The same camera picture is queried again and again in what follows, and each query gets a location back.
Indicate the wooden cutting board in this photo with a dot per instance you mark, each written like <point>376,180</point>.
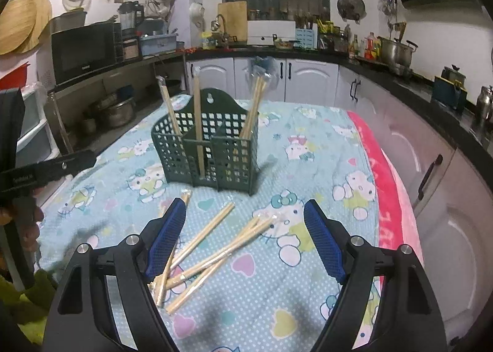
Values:
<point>235,14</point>

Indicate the chopsticks compartment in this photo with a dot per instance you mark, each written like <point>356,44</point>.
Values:
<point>262,76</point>
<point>198,120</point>
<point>171,112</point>

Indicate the hello kitty tablecloth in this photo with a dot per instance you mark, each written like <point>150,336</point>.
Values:
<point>274,293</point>

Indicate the black microwave oven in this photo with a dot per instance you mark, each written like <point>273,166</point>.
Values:
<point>82,50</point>

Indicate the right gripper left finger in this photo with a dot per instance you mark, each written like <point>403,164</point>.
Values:
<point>81,318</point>

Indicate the blue knife block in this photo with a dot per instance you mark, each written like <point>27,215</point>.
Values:
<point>306,38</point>

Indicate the white sterilizer box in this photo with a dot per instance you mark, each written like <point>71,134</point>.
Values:
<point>262,33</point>

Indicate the person's hand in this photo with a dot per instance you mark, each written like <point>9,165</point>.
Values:
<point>28,228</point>

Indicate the blender with black lid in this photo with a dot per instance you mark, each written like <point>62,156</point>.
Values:
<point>131,14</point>

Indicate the steel kettle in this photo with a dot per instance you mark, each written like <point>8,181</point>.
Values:
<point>484,103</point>

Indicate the steel pot on shelf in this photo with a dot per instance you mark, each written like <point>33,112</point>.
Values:
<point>118,114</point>

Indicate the steel stock pot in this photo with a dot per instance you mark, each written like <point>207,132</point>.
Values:
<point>394,52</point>

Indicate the green plastic utensil basket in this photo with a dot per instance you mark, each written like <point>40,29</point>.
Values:
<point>230,162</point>

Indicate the chopsticks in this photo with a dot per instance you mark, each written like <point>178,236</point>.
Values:
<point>260,225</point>

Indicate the pink red blanket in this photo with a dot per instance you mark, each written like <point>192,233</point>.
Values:
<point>396,221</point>

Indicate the hanging pot lid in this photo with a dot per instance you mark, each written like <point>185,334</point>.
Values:
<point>351,10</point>

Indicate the light blue dish tub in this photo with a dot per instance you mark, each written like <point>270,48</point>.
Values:
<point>156,44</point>

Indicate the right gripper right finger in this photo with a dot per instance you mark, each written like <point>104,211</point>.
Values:
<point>408,317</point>

